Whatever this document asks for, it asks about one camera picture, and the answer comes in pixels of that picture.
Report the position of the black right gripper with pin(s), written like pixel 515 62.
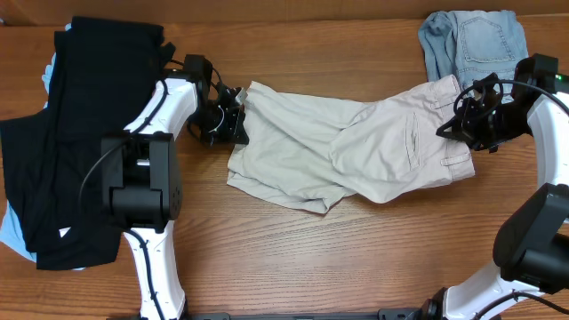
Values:
pixel 465 120

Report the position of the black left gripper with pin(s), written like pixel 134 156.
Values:
pixel 237 123

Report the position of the beige khaki shorts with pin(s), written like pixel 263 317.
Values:
pixel 307 152

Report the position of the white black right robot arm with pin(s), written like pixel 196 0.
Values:
pixel 530 256

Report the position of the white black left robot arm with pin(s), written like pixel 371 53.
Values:
pixel 140 175

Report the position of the folded light blue jeans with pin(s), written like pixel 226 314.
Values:
pixel 471 45

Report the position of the black garment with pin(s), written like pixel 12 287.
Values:
pixel 103 74

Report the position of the light blue garment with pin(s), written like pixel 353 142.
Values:
pixel 11 232

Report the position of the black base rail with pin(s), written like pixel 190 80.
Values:
pixel 302 316

